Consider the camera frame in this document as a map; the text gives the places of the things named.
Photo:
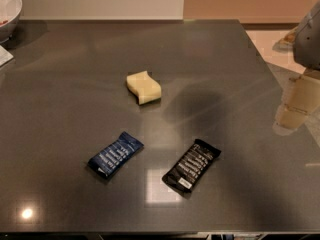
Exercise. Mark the black rxbar chocolate wrapper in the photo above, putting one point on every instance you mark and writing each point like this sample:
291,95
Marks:
189,169

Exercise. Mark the blue rxbar wrapper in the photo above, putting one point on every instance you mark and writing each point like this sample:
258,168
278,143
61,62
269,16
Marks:
110,159

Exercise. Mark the white bowl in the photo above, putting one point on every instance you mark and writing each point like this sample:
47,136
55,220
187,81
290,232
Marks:
10,11

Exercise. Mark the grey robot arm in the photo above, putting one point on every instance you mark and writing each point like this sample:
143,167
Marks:
306,46

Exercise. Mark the white paper sheet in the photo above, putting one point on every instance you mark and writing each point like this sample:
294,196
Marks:
5,56

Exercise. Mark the yellow sponge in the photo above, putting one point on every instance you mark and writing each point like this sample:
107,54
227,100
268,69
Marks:
145,88

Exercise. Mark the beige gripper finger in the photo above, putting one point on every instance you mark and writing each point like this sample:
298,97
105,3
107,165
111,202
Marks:
300,98

